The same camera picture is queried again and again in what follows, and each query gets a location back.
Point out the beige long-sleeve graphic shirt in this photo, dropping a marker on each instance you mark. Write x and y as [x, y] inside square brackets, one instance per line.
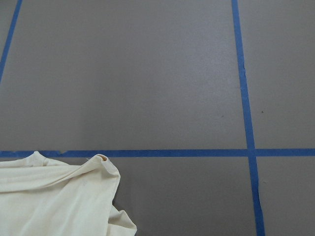
[40, 196]

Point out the brown table mat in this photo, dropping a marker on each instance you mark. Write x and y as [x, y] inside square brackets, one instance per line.
[207, 107]

